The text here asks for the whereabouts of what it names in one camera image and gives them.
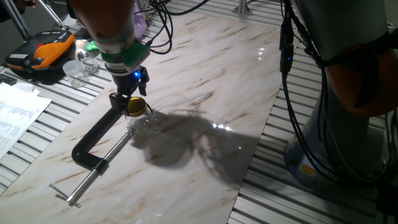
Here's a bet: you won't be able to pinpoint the gold metal jar lid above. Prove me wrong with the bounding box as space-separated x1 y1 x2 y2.
127 96 148 118

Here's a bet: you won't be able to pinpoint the marble pattern board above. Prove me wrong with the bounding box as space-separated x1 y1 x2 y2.
0 11 302 224

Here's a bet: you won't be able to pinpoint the printed white paper sheets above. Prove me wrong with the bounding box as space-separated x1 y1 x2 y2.
0 82 53 161

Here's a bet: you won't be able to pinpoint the white plastic bottle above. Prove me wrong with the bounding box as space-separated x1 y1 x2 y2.
73 39 89 61

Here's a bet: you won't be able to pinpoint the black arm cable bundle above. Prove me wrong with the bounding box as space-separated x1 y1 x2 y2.
279 0 398 188

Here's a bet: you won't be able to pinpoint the black computer keyboard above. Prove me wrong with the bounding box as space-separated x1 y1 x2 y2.
0 73 18 86

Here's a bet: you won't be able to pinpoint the orange and black teach pendant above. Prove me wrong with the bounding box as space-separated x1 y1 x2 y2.
5 30 76 74

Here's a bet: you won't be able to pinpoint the purple plastic bag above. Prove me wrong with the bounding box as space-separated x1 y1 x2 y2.
133 4 148 40

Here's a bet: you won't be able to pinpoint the translucent plastic cup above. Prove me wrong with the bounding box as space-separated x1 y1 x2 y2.
62 60 90 89

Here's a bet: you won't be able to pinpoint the clear glass jar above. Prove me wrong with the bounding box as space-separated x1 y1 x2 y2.
124 107 154 132

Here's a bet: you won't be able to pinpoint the black metal C-clamp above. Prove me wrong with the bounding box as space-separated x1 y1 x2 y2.
49 99 154 208

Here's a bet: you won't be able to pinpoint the grey metal strut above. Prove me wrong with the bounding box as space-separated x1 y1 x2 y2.
36 0 68 31
0 0 32 42

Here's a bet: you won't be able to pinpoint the silver pole with base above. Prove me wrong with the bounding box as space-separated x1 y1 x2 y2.
231 0 254 17

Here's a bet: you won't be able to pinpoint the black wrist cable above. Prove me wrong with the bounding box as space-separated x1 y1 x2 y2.
141 0 210 55

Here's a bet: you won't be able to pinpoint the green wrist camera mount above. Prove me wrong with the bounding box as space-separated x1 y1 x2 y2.
85 40 151 73

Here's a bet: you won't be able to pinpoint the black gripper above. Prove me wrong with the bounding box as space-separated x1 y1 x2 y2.
108 65 150 113

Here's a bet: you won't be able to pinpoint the small jar with silver lid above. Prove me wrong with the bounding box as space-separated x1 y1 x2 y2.
76 50 100 76

